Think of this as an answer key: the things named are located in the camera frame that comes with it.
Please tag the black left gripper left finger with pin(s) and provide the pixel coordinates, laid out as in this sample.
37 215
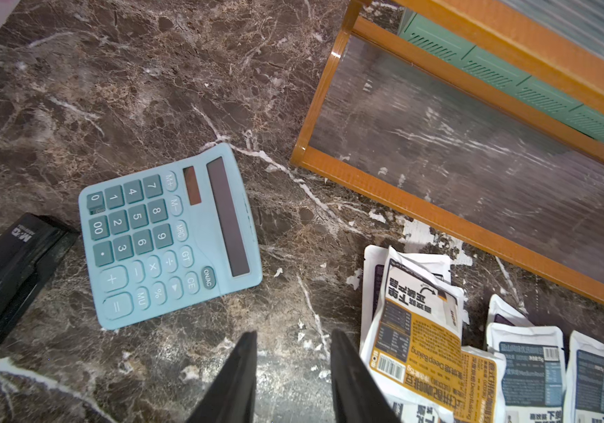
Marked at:
231 397

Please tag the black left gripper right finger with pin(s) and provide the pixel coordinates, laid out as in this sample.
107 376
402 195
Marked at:
356 396

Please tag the yellow coffee bag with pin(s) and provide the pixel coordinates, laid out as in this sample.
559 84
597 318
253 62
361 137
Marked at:
410 286
473 391

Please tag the blue coffee bag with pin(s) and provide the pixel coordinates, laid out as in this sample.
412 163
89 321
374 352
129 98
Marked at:
584 398
534 381

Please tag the orange wooden three-tier shelf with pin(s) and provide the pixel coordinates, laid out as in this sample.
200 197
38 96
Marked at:
416 135

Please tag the light blue calculator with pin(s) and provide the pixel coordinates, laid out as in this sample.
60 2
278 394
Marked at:
168 238

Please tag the black stapler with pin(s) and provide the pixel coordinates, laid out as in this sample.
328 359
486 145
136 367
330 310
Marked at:
31 250

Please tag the green file organizer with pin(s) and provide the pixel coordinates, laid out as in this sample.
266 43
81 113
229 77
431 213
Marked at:
493 71

